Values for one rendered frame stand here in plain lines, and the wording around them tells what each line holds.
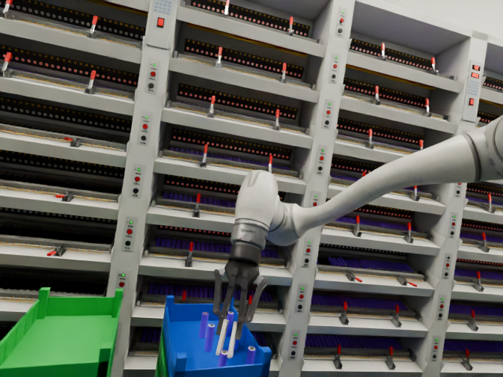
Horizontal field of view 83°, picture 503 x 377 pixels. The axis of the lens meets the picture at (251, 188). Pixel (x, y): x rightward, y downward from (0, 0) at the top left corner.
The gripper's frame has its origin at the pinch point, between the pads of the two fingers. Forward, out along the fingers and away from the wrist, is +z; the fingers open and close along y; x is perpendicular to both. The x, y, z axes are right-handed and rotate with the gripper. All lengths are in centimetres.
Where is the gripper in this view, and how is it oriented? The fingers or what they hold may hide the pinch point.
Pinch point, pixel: (227, 337)
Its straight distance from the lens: 70.0
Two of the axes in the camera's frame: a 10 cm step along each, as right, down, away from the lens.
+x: 0.9, 4.5, 8.9
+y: 9.8, 1.4, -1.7
